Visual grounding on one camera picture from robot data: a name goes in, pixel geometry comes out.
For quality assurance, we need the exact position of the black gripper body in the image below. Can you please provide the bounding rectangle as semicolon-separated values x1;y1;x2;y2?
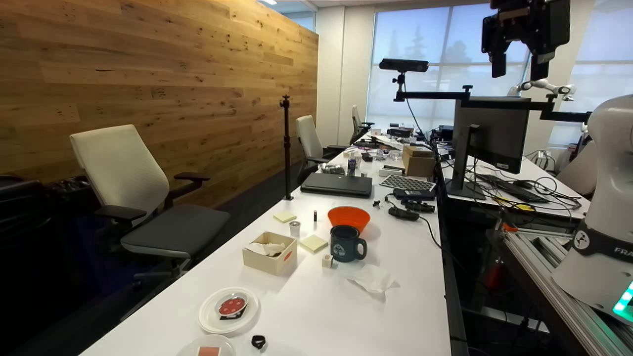
480;0;569;55

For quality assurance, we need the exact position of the yellow post-it pad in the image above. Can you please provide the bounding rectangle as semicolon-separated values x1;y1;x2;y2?
298;235;327;253
272;211;296;223

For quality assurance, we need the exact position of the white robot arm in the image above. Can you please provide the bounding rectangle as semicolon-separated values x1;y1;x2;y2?
551;95;633;324

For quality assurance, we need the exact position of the black monitor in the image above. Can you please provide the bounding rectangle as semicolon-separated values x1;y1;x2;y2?
446;103;527;198

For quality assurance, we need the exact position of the cardboard box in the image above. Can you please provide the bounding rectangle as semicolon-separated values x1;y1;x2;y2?
401;146;434;178

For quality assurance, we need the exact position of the black keyboard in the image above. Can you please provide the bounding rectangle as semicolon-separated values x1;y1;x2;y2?
379;174;434;192

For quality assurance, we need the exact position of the black laptop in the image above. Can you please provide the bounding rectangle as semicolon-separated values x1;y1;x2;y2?
300;174;371;198

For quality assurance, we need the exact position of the far white office chair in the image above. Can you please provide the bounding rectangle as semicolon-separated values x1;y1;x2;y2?
296;114;341;172

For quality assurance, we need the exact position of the white office chair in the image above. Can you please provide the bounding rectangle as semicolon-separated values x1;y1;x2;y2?
68;124;229;267
296;114;341;172

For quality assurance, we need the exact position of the orange bowl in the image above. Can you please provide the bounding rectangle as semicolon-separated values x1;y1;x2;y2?
327;205;369;231

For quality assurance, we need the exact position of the dark blue mug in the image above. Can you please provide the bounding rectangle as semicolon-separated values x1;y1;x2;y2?
329;225;367;263

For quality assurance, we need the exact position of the crumpled white tissue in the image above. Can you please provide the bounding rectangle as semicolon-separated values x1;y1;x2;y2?
347;265;397;300

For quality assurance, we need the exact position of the small white cup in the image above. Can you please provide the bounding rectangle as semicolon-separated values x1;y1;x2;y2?
288;221;300;239

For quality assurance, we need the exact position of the wooden box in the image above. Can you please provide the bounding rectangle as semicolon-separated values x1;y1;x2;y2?
240;231;296;277

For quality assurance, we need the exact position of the white plate with red food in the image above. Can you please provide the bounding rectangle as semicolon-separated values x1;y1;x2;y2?
197;287;260;336

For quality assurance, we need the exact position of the near white office chair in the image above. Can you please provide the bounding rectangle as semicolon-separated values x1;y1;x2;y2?
68;124;229;267

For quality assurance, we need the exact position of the near white plate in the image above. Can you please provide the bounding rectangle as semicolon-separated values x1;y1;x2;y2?
175;334;235;356

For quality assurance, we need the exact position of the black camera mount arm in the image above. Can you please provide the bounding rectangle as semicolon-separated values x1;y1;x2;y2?
393;73;591;122

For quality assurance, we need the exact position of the black stereo camera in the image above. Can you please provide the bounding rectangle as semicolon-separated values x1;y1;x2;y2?
379;57;428;73

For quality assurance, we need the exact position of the black camera tripod pole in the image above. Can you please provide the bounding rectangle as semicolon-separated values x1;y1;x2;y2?
278;95;292;200

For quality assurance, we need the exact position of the small black ring object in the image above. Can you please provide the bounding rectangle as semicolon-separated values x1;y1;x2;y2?
250;334;266;350

